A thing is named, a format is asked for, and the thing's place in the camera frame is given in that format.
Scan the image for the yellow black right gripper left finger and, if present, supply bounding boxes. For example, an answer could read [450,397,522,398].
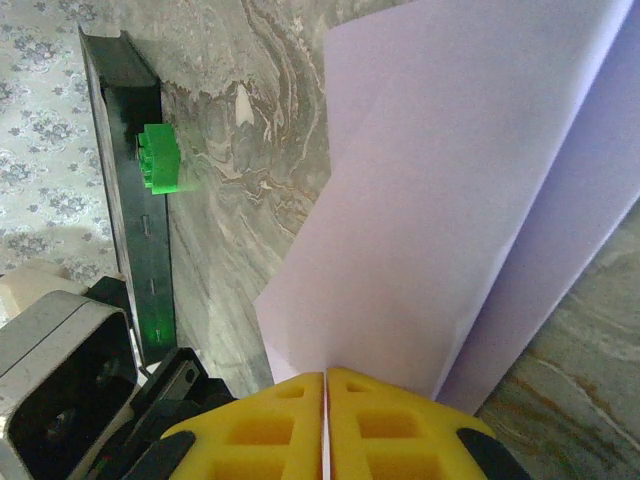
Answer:
[132,370,329,480]

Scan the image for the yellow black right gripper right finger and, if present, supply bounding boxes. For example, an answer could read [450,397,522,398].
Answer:
[327,367,532,480]

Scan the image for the lilac paper sheet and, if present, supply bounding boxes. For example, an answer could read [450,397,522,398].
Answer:
[252,0,640,416]

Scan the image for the black grey checkerboard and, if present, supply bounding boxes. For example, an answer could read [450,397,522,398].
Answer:
[77,27,179,366]

